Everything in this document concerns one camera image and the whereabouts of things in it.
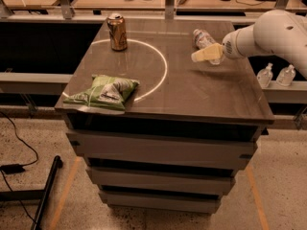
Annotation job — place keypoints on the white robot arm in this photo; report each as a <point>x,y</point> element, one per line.
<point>277,32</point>

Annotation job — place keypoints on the clear plastic water bottle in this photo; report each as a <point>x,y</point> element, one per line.
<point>202,38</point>

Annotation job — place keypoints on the orange soda can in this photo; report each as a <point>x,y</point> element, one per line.
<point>117,32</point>

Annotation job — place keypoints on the green chip bag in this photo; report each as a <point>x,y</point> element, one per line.
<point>107,94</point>

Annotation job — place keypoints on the grey drawer cabinet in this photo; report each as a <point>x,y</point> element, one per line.
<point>187,130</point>

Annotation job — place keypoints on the black power adapter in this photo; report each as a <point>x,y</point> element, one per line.
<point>12,168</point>

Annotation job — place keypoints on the black floor stand leg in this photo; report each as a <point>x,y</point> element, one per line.
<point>41,195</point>

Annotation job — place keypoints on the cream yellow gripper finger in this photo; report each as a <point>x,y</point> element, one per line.
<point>211,52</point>

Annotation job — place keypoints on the small clear sanitizer bottle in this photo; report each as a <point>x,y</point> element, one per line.
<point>264,76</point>

